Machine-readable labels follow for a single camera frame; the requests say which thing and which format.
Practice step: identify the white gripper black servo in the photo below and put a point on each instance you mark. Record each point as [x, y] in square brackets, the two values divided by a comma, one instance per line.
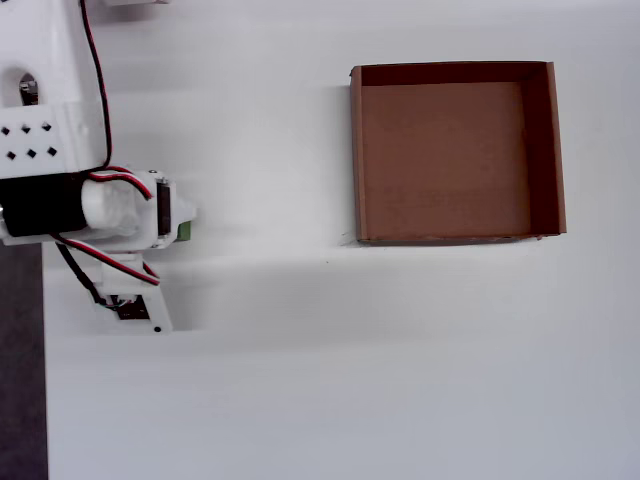
[164, 210]

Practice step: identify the green cube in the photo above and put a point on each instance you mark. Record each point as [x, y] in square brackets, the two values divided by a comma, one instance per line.
[185, 231]

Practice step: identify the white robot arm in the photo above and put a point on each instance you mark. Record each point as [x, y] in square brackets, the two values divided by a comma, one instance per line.
[35, 50]

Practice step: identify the brown cardboard box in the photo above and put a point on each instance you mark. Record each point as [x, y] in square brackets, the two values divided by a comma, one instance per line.
[445, 160]

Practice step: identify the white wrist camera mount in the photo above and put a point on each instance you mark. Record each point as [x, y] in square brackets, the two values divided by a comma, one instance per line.
[155, 310]

